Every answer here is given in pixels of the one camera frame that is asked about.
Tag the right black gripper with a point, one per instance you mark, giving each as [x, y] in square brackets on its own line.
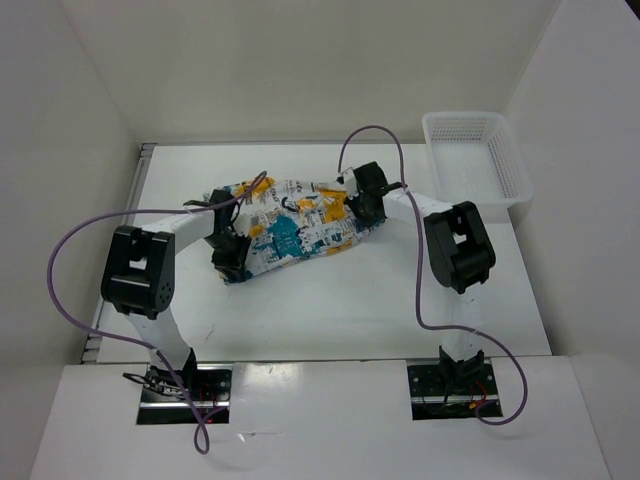
[366, 222]

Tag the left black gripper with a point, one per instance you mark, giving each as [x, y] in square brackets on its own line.
[233, 266]

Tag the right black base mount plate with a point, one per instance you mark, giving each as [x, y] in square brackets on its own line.
[433, 399]

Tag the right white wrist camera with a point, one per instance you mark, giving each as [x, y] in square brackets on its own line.
[349, 182]

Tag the aluminium table edge rail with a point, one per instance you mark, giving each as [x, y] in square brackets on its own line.
[116, 260]

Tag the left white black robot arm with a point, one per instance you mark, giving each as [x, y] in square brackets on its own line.
[139, 276]

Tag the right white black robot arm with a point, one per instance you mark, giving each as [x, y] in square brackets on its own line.
[453, 242]

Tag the printed white teal yellow shorts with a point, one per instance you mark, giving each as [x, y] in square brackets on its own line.
[289, 221]

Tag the white plastic mesh basket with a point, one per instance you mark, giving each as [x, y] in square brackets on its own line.
[475, 156]

